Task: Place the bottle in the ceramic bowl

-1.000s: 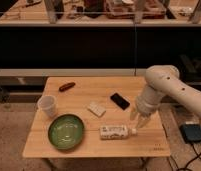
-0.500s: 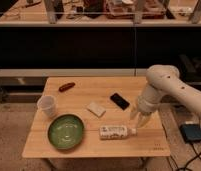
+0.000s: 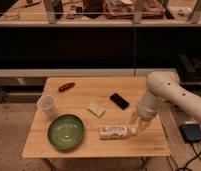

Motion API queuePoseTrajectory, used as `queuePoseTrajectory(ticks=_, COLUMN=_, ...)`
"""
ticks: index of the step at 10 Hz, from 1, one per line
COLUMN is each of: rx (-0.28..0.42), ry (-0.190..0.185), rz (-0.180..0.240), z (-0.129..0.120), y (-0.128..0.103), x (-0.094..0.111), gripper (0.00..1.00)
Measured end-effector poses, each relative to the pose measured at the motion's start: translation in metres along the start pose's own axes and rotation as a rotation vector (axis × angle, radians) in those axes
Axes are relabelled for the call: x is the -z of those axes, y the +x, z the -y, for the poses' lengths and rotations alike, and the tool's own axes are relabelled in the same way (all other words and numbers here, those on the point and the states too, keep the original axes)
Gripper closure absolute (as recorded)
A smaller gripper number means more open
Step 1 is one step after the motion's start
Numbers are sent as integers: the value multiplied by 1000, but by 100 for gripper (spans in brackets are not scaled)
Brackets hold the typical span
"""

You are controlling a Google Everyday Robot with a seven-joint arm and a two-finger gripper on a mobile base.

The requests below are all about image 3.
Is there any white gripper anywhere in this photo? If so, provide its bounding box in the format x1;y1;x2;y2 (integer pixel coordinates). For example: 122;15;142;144
129;92;159;133

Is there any black floor cable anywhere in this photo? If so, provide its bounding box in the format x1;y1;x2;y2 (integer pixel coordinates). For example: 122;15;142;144
167;139;201;171

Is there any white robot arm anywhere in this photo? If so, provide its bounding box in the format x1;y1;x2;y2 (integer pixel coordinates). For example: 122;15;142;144
130;71;201;135

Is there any wooden table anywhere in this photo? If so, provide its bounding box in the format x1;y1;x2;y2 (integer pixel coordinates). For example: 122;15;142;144
22;77;170;158

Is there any white labelled plastic bottle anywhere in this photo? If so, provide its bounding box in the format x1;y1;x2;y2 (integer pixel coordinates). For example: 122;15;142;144
99;125;137;140

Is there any black smartphone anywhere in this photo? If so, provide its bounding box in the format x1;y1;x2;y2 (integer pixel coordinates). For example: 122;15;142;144
110;93;129;110

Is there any brown sausage toy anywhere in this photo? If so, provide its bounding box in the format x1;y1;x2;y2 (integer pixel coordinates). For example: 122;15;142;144
58;82;75;92

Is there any black foot pedal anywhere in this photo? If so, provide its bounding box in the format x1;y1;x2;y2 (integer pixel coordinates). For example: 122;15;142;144
179;124;201;143

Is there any green ceramic bowl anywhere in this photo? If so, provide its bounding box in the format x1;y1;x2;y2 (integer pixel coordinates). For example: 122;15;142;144
47;114;84;150

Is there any long shelf workbench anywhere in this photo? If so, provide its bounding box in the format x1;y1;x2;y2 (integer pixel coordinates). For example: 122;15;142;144
0;0;201;77

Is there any white paper cup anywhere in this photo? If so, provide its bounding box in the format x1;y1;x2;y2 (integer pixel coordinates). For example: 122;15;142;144
37;95;56;118

